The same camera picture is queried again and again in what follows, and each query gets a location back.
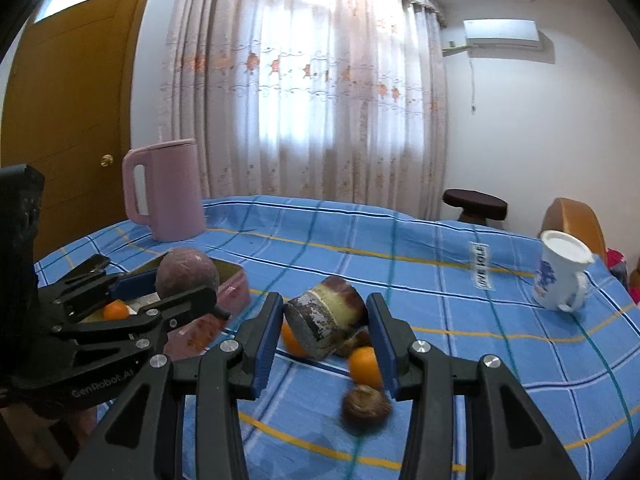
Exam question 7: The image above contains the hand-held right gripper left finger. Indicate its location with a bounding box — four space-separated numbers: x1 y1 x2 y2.
64 292 285 480

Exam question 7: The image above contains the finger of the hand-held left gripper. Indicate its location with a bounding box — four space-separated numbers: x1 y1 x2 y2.
50 284 232 352
36 254 162 322

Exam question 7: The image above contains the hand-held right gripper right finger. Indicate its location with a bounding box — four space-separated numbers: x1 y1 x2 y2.
366 292 583 480

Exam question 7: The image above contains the purple round fruit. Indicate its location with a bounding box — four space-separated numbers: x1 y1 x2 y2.
155 248 221 306

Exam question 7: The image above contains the pink tin box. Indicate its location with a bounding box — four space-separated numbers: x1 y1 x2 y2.
80 255 251 361

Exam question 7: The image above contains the dark brown round fruit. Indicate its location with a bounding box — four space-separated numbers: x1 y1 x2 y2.
341 384 393 433
335 327 373 358

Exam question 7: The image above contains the rusty brown white mug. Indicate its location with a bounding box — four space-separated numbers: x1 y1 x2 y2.
283 276 369 361

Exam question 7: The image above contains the blue plaid tablecloth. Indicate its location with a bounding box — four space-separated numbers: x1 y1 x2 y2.
34 195 640 480

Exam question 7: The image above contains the pink electric kettle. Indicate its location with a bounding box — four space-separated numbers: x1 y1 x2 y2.
122 130 207 242

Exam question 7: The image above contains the dark round stool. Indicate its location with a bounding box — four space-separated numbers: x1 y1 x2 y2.
442 188 508 224

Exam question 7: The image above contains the white mug with blue print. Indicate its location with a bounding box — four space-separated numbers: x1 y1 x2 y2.
531 230 596 313

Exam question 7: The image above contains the wooden door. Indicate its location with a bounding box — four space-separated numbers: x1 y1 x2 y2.
0 0 151 266

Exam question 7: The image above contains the wooden chair back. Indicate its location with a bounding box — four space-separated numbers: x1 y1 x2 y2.
539 197 608 266

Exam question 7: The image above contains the sheer floral curtain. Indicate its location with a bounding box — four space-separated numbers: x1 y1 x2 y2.
157 0 449 221

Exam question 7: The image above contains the red cloth item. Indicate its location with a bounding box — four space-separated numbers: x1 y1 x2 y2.
606 248 631 291

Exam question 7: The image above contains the white air conditioner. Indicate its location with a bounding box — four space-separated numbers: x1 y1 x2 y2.
462 19 542 51

